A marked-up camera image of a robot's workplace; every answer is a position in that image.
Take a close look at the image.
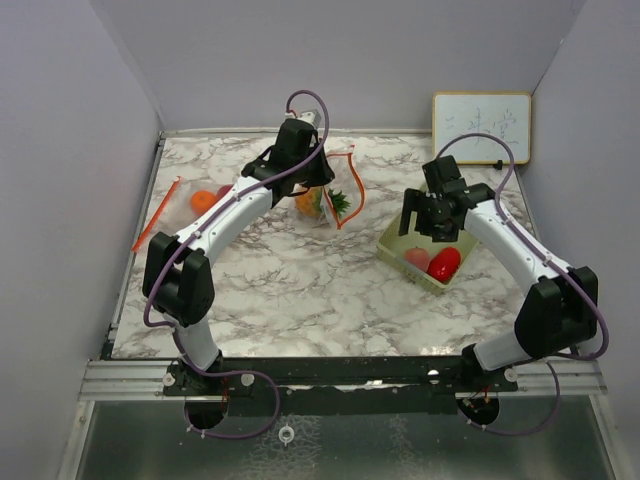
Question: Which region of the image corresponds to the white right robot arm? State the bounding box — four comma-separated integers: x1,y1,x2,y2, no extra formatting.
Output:
398,156,598,391

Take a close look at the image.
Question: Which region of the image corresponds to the small framed whiteboard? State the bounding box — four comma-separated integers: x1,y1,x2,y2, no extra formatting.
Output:
432,92,532,165

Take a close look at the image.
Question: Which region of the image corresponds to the pink peach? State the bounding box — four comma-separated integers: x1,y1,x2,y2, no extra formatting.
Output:
403,247,431,273

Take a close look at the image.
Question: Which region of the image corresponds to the clear orange-zipper zip bag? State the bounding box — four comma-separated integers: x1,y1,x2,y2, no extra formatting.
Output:
131,177,231,254

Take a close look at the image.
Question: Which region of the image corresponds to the red apple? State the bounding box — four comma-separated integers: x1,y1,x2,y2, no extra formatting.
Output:
216,185,233,200

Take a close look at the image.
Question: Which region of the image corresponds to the pale green plastic basket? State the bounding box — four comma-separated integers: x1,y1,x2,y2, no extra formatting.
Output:
376,212,478,295

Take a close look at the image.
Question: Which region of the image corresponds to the red bell pepper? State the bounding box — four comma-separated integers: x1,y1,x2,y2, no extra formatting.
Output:
427,247,462,284

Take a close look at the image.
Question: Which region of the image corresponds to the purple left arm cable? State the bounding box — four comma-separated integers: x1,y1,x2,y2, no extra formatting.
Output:
143,89,330,441

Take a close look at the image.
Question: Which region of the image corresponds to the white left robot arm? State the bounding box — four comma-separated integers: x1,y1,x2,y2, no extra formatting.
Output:
142,112,334,395

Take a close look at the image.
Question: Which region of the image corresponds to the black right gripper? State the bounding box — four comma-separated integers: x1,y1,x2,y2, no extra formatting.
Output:
401,187,459,243

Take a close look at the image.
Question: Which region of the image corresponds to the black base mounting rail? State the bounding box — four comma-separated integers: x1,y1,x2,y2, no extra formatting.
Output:
163,356,517,417

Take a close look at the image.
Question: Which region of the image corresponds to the orange fruit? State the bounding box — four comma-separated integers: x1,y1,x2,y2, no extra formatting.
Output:
190,190,218,216

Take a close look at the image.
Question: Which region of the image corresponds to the toy pineapple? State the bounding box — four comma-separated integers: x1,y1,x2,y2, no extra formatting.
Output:
294,187,351,219

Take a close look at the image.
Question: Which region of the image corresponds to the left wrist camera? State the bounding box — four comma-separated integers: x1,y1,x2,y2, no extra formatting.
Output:
285,109,322,129

